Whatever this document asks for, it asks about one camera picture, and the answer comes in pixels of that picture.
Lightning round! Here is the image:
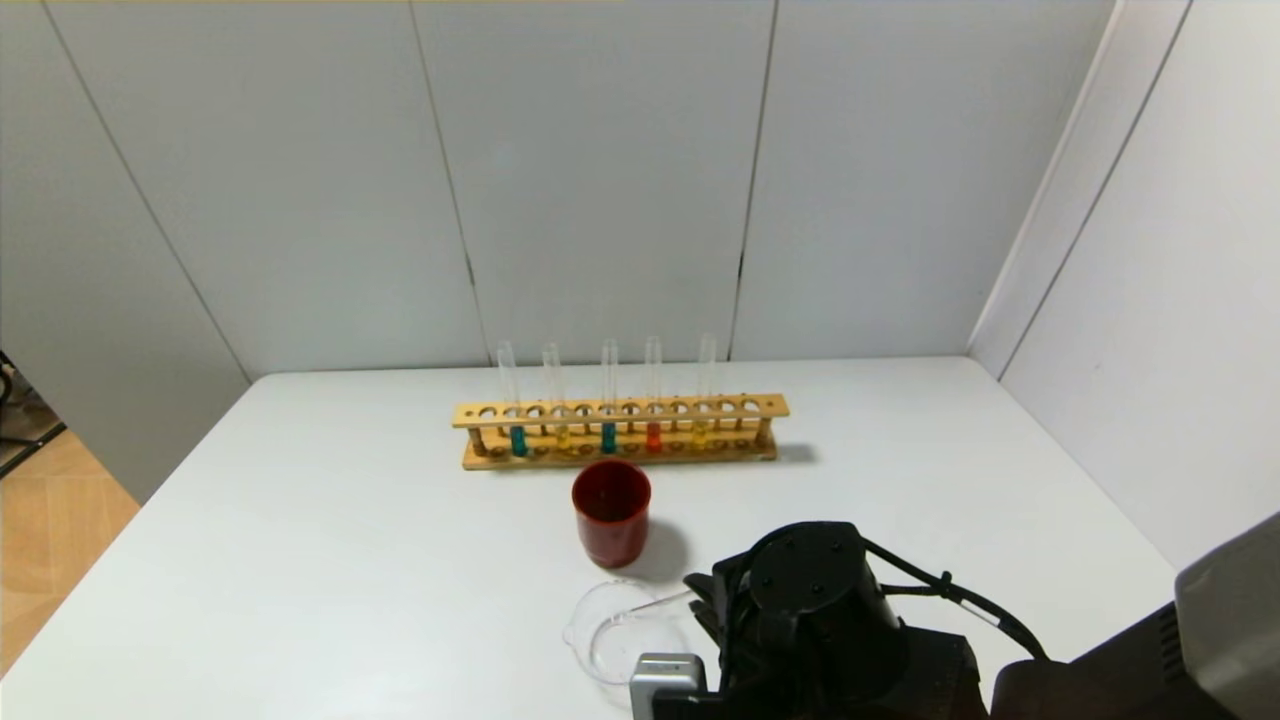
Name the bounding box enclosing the test tube with red liquid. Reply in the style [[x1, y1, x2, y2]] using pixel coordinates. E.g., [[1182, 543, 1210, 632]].
[[645, 336, 665, 454], [600, 588, 699, 628]]

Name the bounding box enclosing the wooden test tube rack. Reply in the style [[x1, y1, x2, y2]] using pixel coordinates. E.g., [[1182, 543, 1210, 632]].
[[452, 394, 790, 471]]

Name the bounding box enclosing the test tube with teal liquid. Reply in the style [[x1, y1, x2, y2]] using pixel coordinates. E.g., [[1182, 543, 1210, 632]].
[[600, 339, 618, 456], [497, 341, 529, 459]]

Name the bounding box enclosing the test tube with yellow liquid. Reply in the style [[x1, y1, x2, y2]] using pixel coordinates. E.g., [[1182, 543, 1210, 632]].
[[542, 343, 571, 448], [692, 333, 717, 451]]

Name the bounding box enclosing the dark red plastic cup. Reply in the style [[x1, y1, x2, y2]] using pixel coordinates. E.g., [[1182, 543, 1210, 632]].
[[571, 459, 652, 569]]

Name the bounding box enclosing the clear plastic spouted bowl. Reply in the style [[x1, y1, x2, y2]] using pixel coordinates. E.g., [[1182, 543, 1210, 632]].
[[562, 579, 701, 686]]

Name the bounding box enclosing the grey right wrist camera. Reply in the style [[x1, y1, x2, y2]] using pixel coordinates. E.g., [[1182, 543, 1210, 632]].
[[630, 653, 721, 720]]

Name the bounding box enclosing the black camera cable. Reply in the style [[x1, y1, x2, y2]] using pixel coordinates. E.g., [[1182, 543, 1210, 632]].
[[860, 540, 1051, 661]]

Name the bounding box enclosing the black metal frame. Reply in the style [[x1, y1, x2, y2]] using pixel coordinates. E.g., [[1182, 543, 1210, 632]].
[[0, 350, 67, 479]]

